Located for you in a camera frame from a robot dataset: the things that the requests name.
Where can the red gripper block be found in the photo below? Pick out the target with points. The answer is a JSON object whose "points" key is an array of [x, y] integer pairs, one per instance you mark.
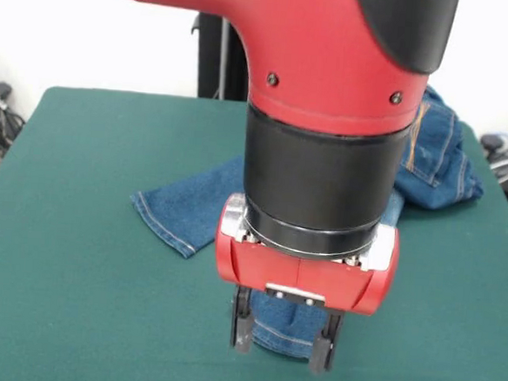
{"points": [[300, 281]]}

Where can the blue denim jeans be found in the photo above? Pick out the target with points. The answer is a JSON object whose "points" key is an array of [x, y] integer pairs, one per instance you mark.
{"points": [[183, 207]]}

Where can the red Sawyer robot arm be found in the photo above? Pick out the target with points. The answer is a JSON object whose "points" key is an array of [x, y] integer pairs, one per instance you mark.
{"points": [[316, 168]]}

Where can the dark green table cloth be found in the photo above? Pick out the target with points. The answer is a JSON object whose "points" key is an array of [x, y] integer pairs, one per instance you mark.
{"points": [[75, 317]]}

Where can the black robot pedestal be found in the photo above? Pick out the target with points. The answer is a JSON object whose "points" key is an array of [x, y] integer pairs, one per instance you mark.
{"points": [[211, 56]]}

